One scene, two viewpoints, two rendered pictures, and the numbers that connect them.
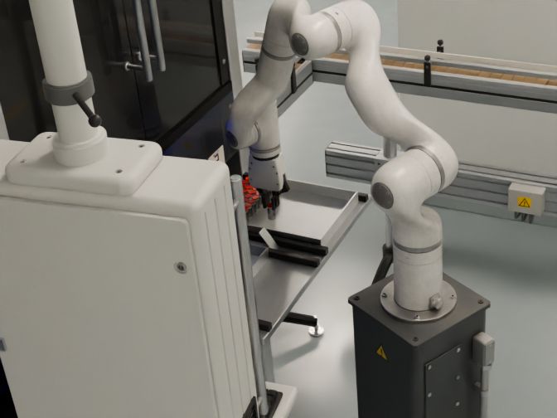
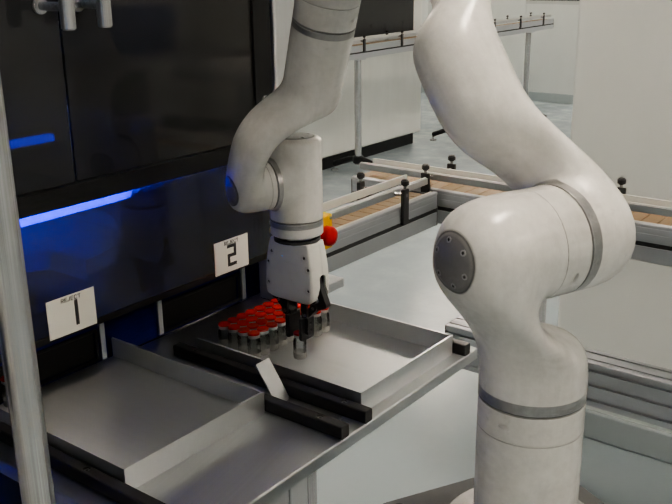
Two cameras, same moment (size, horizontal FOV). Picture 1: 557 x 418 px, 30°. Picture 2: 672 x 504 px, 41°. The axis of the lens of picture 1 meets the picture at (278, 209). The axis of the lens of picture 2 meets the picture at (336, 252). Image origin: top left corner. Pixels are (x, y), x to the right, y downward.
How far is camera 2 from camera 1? 150 cm
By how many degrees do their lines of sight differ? 16
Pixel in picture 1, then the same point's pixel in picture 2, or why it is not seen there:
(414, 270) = (516, 459)
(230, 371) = not seen: outside the picture
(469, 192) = (646, 407)
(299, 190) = (361, 327)
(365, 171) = not seen: hidden behind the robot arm
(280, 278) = (267, 447)
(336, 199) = (415, 346)
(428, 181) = (561, 244)
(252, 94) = (269, 109)
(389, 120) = (493, 113)
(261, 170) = (285, 264)
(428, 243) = (550, 398)
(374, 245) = not seen: hidden behind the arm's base
